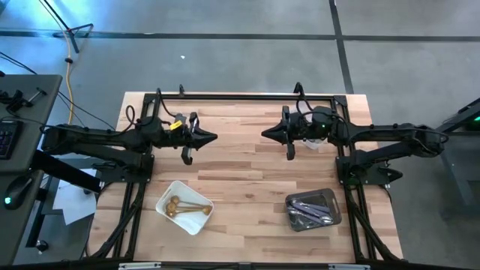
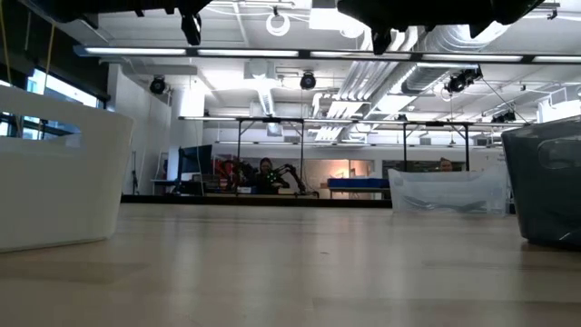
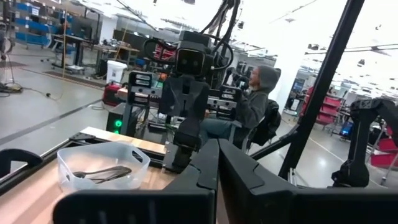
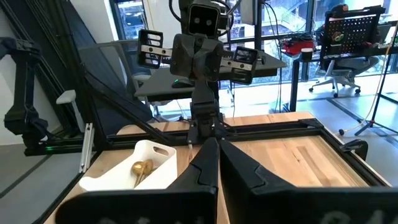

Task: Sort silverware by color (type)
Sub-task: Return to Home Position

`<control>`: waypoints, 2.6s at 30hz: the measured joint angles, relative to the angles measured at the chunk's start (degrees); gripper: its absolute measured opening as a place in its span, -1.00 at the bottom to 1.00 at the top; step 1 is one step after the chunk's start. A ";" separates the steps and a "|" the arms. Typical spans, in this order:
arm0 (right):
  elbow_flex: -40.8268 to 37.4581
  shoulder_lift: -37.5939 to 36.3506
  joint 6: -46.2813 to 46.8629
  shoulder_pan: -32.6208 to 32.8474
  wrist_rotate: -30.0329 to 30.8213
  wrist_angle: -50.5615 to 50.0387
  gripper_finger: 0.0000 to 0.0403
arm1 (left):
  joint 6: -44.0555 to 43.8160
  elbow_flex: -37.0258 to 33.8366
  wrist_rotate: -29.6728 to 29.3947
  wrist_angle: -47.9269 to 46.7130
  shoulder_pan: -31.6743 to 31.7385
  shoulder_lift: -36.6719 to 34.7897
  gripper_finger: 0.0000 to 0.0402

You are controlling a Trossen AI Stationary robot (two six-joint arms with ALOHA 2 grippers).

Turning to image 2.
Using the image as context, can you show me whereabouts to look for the window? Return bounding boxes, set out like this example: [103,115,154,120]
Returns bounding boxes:
[0,67,100,140]

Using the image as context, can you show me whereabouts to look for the background robot with green light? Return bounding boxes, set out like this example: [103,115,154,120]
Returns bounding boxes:
[267,163,320,198]

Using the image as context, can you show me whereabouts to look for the dark grey plastic bin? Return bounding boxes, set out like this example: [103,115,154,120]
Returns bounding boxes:
[500,115,581,249]

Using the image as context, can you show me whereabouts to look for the black workcell frame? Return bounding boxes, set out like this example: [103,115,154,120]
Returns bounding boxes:
[401,120,472,173]
[234,116,306,197]

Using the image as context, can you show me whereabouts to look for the white ceiling ducts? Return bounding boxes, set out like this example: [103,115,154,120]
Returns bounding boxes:
[311,26,421,143]

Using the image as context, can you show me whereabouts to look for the long ceiling light strip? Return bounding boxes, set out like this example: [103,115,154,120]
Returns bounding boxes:
[72,44,581,64]

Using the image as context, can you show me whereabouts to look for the black monitor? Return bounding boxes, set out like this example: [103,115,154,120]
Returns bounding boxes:
[176,144,214,183]

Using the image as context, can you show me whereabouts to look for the blue storage crate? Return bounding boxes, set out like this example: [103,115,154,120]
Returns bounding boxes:
[326,176,391,191]

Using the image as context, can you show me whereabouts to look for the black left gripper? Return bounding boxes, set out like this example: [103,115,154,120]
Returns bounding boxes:
[133,0,214,46]

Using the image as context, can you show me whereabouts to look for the white plastic bin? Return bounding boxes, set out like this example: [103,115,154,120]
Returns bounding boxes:
[0,84,135,253]

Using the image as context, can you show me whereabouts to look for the yellow hanging cord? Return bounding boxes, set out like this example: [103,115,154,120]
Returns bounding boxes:
[43,20,59,79]
[0,0,14,87]

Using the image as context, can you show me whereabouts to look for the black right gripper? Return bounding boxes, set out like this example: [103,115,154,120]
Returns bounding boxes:
[336,0,473,56]

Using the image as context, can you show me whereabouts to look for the clear plastic bin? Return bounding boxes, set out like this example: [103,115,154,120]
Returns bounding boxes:
[388,164,510,216]

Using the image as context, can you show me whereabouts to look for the white ceiling ring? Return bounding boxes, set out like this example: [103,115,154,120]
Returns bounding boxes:
[264,12,292,38]

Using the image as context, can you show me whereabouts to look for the black metal table frame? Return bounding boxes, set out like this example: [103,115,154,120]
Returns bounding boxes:
[120,193,518,215]

